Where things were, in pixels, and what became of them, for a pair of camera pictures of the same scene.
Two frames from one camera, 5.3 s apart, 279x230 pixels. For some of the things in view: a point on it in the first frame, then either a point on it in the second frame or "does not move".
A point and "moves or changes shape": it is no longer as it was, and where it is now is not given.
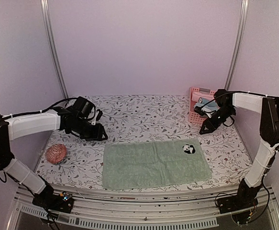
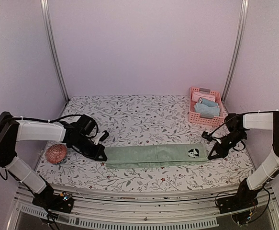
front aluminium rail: (167, 209) does not move
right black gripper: (211, 125) to (223, 152)
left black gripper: (98, 135) to (95, 155)
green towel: (149, 163) moves or changes shape
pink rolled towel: (196, 95) does not move
